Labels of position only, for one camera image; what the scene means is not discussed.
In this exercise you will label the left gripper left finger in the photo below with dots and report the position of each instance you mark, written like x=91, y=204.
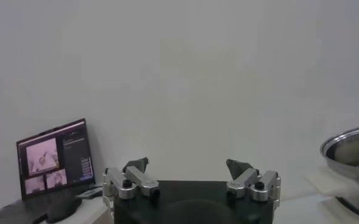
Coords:
x=139, y=179

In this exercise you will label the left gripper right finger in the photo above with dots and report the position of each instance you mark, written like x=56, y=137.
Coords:
x=243, y=179

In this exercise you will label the stainless steel steamer basket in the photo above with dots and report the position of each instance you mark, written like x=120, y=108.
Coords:
x=343, y=173

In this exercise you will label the white side table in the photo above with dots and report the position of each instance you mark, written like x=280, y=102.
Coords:
x=94, y=210

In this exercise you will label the black computer mouse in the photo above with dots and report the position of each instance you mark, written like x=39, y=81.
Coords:
x=63, y=208

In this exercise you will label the black open laptop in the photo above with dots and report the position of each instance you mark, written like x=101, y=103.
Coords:
x=54, y=158

